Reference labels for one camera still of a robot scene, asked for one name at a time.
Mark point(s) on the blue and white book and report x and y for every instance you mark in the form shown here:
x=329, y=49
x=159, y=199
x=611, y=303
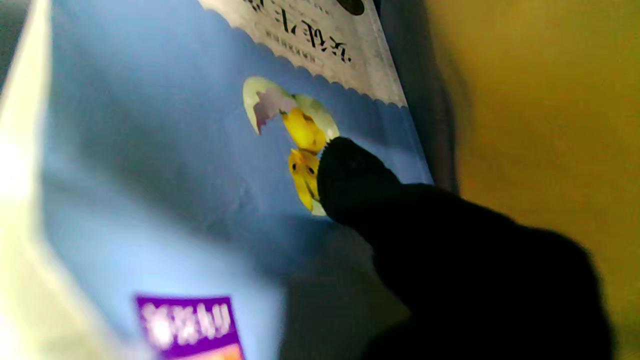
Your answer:
x=165, y=165

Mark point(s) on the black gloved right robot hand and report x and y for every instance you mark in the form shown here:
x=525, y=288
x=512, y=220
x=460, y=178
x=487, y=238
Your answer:
x=450, y=260

